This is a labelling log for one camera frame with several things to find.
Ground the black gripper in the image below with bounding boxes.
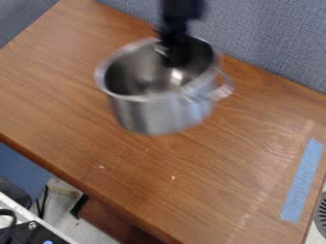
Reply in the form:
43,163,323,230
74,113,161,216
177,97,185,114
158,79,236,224
160,0,205,68

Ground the stainless steel pot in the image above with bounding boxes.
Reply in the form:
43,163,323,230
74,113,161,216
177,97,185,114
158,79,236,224
95,37,234,135

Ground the blue tape strip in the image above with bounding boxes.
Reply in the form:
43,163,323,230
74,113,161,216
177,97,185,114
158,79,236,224
281,138,325,224

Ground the black round chair base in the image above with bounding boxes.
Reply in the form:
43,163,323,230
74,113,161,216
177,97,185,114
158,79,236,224
0,177,33,209

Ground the dark fan grille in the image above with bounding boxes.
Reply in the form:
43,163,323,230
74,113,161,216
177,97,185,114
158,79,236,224
315,192,326,239

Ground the black device bottom left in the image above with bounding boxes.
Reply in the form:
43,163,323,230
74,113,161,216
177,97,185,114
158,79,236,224
0,209,70,244

